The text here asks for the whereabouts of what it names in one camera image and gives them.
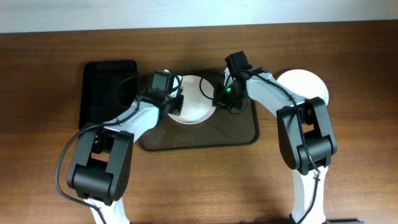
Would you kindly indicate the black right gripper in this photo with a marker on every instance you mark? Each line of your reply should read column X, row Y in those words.
column 222, row 100

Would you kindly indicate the brown serving tray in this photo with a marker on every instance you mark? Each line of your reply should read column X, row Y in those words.
column 223, row 128

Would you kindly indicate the pink plate with sauce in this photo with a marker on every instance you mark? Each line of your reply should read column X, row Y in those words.
column 196, row 107

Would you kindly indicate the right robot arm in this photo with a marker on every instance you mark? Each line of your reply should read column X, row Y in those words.
column 298, row 99

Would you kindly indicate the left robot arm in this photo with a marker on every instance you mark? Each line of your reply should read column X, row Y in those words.
column 100, row 167

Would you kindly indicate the black tray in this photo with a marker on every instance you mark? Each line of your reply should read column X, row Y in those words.
column 109, row 88

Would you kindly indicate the dark object at bottom edge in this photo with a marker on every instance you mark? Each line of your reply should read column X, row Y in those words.
column 344, row 222

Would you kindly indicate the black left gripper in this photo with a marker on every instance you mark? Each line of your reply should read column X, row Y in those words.
column 176, row 104

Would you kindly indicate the white plate with sauce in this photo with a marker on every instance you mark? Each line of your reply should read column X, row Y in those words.
column 305, row 83

